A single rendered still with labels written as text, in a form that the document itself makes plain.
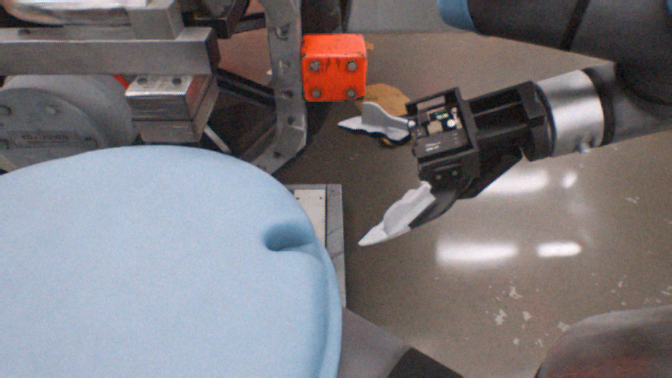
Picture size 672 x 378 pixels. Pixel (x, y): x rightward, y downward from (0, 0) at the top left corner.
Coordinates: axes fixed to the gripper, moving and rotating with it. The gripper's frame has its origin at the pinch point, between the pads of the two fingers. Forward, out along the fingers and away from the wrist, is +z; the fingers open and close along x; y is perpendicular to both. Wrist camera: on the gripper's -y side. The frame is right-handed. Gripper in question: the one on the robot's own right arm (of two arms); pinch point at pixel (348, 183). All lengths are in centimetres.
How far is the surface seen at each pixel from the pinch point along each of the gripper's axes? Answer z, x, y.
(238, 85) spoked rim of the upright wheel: 17.7, -26.0, -6.8
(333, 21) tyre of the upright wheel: -1.3, -26.7, -2.1
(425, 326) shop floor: 5, 13, -87
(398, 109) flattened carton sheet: 1, -98, -142
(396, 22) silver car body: -10, -52, -33
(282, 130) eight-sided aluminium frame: 10.5, -14.5, -6.7
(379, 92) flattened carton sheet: 9, -115, -145
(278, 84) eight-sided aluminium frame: 7.7, -17.7, -0.5
